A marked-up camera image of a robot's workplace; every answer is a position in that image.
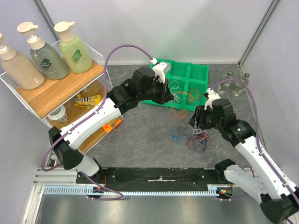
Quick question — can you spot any light green pump bottle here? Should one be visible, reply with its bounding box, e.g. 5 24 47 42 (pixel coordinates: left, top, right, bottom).
54 21 93 73

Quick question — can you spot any green compartment bin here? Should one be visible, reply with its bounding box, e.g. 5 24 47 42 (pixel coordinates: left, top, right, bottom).
141 57 210 111

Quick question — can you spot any right clear glass bottle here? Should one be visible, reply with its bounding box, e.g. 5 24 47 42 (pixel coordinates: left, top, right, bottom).
230 73 250 96

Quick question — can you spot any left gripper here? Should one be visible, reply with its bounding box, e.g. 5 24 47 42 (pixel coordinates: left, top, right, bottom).
139 77 175 105

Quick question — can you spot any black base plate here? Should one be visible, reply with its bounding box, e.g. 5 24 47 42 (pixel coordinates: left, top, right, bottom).
76 167 236 191

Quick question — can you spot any grey slotted cable duct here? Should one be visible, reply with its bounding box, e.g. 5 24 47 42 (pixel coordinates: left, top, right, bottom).
43 185 220 196

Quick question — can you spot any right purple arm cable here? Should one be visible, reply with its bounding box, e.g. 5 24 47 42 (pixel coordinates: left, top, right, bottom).
210 78 299 224

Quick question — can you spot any beige pump bottle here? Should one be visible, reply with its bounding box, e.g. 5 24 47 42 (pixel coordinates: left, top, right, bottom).
0 36 45 90

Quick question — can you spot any dark blue cable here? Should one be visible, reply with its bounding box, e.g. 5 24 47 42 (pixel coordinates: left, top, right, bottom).
182 126 213 154

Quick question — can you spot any white cable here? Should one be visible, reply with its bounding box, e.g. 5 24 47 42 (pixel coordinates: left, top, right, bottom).
192 127 204 140
168 80 183 103

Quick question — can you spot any bright orange cable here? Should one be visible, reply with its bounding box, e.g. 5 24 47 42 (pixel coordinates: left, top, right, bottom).
171 91 190 119

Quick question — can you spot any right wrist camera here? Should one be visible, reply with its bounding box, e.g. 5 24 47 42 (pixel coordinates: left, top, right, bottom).
204 88 220 110

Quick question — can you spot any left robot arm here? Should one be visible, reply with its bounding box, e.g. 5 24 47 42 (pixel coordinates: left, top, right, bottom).
49 62 174 183

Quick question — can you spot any yellow candy bag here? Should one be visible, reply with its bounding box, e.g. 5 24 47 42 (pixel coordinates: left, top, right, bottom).
74 94 101 109

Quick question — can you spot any dark green pump bottle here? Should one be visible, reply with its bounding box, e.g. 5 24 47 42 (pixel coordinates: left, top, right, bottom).
17 22 69 80

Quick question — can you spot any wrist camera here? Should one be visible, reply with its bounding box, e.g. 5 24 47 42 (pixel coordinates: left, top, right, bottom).
150 58 171 84
204 88 220 110

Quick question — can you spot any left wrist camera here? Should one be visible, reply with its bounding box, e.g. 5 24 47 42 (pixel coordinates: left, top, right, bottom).
150 58 171 84

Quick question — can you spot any light blue cable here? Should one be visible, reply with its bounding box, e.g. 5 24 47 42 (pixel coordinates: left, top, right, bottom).
171 127 185 142

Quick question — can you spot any orange snack box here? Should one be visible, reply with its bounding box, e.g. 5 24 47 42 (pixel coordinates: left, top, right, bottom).
102 118 122 133

